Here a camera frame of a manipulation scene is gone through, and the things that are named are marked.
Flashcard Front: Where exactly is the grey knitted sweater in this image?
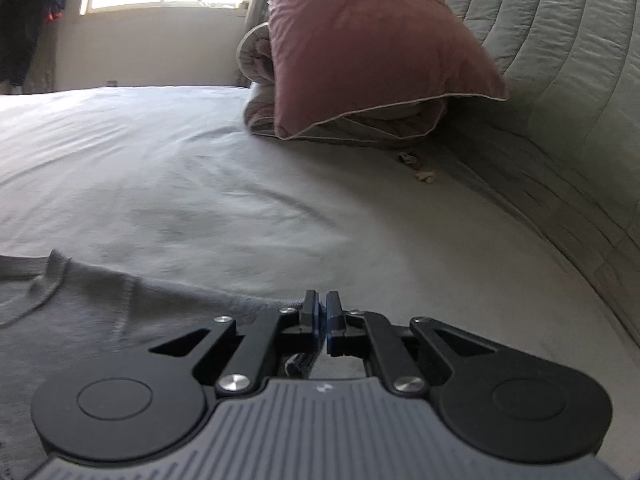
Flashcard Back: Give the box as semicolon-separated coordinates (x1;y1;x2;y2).
0;249;321;480

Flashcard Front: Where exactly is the grey quilted headboard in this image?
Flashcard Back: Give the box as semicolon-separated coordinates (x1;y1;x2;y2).
430;0;640;351

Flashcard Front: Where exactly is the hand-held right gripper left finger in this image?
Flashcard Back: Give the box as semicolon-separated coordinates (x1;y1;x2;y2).
149;290;326;400

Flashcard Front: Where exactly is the dark hanging jacket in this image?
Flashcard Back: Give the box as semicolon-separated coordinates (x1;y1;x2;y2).
0;0;68;88

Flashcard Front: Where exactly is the folded grey pink duvet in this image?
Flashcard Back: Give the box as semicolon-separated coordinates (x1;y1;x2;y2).
235;22;448;148

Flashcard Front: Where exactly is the pink pillow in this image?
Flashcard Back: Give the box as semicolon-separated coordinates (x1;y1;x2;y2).
264;0;510;140

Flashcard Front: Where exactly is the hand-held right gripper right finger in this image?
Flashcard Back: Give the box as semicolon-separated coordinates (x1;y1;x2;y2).
325;291;501;400

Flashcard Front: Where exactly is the small beige crumpled item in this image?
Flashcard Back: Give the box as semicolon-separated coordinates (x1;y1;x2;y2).
397;152;436;183

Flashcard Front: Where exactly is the bed with grey sheet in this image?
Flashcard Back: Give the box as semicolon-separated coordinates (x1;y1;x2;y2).
0;85;640;480

